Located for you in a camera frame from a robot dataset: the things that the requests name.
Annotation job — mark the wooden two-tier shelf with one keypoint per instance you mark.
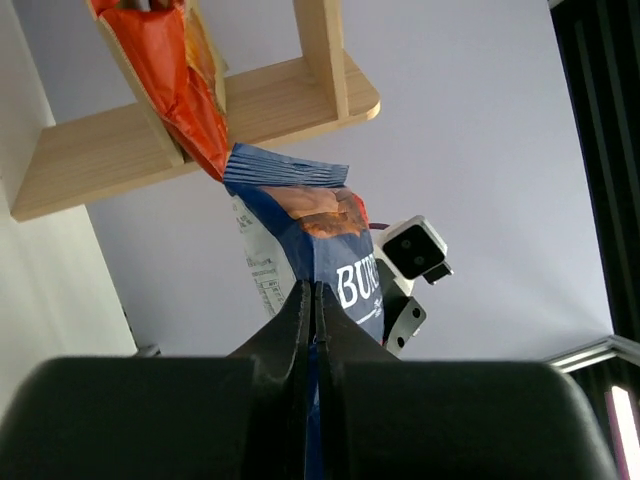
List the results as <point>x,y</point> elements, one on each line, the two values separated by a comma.
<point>115,151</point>

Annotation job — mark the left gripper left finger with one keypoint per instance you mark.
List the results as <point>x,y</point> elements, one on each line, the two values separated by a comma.
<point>242,416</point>

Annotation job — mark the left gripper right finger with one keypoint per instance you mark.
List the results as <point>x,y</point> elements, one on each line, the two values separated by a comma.
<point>384,418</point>

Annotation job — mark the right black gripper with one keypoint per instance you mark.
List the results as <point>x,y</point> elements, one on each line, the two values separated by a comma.
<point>403,314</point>

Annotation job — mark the cassava chips bag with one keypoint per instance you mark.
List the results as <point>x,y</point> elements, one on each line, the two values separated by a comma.
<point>176,73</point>

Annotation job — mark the Burts chilli bag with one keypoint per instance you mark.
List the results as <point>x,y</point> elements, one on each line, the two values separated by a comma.
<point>310,253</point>

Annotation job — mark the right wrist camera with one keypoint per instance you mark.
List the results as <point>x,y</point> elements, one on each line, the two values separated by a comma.
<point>413,249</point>

